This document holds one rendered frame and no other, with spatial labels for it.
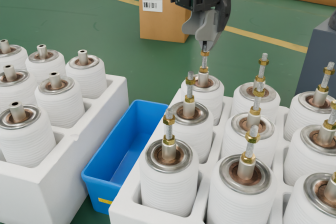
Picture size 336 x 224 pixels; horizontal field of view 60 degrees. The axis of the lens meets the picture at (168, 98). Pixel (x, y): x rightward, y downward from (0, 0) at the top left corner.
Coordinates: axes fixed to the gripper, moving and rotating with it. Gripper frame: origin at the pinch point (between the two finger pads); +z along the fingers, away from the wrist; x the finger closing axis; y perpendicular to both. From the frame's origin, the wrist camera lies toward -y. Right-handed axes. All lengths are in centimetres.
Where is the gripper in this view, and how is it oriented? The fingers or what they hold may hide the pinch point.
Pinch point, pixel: (208, 43)
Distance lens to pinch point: 61.5
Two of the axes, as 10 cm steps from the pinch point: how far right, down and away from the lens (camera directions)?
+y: -8.3, 3.1, -4.7
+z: 0.0, 8.3, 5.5
